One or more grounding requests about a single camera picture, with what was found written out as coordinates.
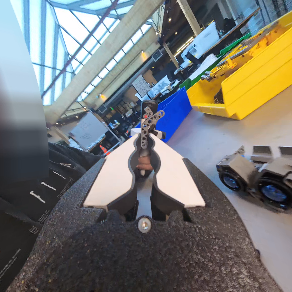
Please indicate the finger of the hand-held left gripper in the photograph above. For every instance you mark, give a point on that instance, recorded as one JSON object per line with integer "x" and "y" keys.
{"x": 135, "y": 132}
{"x": 159, "y": 134}

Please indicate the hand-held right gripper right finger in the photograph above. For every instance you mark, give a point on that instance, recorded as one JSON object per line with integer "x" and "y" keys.
{"x": 178, "y": 182}

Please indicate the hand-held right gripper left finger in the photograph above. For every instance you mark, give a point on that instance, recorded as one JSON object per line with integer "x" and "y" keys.
{"x": 109, "y": 182}

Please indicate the black brick assembly coloured pins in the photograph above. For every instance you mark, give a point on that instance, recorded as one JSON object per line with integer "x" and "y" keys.
{"x": 148, "y": 111}

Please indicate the grey brick beam piece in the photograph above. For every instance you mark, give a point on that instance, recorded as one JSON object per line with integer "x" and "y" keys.
{"x": 144, "y": 136}

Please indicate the grey desk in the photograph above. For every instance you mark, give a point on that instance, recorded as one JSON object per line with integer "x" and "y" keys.
{"x": 228, "y": 136}

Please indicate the person's left hand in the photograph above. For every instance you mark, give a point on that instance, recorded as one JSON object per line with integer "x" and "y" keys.
{"x": 144, "y": 163}

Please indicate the blue storage bin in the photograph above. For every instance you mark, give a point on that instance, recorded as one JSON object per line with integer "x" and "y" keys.
{"x": 173, "y": 109}

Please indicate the small whiteboard on stand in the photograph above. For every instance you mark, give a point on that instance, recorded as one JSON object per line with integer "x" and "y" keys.
{"x": 141, "y": 85}

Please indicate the orange traffic cone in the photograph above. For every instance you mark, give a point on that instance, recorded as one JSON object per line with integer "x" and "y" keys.
{"x": 104, "y": 150}

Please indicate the large whiteboard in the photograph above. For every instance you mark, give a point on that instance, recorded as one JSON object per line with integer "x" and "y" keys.
{"x": 89, "y": 130}

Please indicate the white foam block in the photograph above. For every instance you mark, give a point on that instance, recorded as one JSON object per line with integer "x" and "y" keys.
{"x": 204, "y": 65}

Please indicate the grey twin engine brick model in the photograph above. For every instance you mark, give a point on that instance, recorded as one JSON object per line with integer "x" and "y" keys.
{"x": 241, "y": 168}

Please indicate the white plastic container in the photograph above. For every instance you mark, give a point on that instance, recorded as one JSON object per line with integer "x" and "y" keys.
{"x": 203, "y": 41}

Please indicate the yellow toy bulldozer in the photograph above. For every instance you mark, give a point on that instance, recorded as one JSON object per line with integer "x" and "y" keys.
{"x": 228, "y": 63}

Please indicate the yellow storage bin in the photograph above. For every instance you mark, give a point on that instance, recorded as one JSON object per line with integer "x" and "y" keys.
{"x": 251, "y": 91}

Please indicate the green storage bin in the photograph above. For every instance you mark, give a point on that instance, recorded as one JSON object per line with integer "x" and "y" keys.
{"x": 232, "y": 45}

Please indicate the skylight window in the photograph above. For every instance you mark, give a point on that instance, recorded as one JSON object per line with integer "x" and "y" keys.
{"x": 57, "y": 45}

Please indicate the wooden workbench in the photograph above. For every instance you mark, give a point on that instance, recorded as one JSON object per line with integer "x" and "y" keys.
{"x": 239, "y": 25}

